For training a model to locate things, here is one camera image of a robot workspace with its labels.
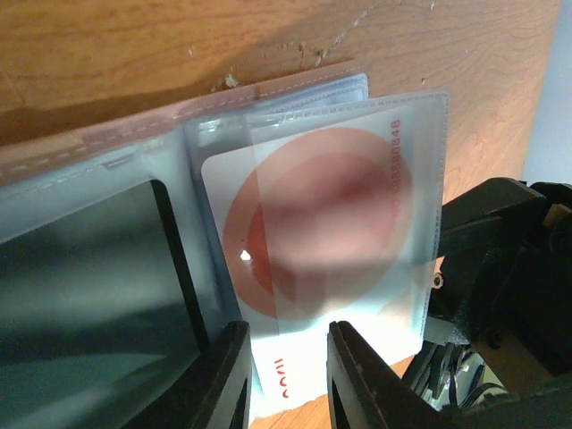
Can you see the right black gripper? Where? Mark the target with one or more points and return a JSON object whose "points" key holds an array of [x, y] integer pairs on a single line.
{"points": [[497, 352]]}

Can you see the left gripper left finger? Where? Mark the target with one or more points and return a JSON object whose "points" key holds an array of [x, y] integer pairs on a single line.
{"points": [[214, 392]]}

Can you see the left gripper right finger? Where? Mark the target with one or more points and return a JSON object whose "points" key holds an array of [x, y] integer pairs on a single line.
{"points": [[364, 392]]}

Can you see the pink leather card holder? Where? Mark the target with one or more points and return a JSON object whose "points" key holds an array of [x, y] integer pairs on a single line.
{"points": [[45, 180]]}

